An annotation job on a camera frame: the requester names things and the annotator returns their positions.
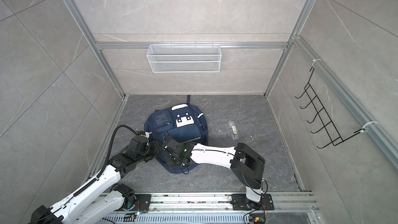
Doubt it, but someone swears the navy blue student backpack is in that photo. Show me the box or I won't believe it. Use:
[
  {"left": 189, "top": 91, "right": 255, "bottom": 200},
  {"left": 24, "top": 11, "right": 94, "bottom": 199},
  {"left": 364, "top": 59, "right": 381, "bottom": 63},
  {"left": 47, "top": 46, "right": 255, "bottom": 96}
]
[{"left": 144, "top": 95, "right": 208, "bottom": 174}]

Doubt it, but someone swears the small clear plastic object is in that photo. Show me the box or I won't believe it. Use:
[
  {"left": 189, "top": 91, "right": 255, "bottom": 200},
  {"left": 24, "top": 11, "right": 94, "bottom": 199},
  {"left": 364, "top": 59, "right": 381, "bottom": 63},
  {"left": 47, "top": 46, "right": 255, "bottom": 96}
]
[{"left": 228, "top": 121, "right": 239, "bottom": 140}]

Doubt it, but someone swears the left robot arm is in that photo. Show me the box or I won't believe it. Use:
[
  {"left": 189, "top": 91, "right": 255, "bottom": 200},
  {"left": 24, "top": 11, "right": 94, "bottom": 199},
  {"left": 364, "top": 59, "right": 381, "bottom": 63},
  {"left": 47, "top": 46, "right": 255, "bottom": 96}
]
[{"left": 30, "top": 124, "right": 160, "bottom": 224}]

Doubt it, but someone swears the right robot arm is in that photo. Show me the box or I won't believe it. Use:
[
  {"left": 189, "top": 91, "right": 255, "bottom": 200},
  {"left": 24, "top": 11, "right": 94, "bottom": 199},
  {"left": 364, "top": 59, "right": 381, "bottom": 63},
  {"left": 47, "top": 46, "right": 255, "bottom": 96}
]
[{"left": 160, "top": 138, "right": 266, "bottom": 206}]

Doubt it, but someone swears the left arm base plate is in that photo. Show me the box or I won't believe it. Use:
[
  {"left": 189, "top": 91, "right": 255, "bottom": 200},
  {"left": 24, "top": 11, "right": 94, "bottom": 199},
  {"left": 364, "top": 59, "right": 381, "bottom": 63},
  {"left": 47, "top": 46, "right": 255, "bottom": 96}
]
[{"left": 121, "top": 194, "right": 152, "bottom": 212}]

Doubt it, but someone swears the aluminium front rail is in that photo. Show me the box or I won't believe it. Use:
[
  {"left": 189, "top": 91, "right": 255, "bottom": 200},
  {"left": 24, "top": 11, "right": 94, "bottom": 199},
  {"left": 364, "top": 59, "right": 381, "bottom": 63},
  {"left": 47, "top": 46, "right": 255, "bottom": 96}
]
[{"left": 99, "top": 192, "right": 324, "bottom": 224}]

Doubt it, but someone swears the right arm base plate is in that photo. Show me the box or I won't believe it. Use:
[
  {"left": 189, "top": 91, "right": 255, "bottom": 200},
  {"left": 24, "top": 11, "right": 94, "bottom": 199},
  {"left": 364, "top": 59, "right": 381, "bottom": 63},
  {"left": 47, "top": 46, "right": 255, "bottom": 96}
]
[{"left": 230, "top": 194, "right": 275, "bottom": 211}]

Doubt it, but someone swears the white wire mesh basket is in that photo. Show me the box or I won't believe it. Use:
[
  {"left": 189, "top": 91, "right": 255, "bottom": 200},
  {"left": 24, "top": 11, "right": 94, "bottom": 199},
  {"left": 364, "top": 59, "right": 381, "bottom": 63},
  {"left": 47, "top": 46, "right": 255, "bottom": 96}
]
[{"left": 147, "top": 44, "right": 222, "bottom": 73}]

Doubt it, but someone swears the black wire hook rack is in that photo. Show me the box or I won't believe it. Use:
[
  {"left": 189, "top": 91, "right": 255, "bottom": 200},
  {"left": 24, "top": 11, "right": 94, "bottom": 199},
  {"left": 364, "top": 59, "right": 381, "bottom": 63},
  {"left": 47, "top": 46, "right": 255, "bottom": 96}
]
[{"left": 295, "top": 67, "right": 365, "bottom": 149}]

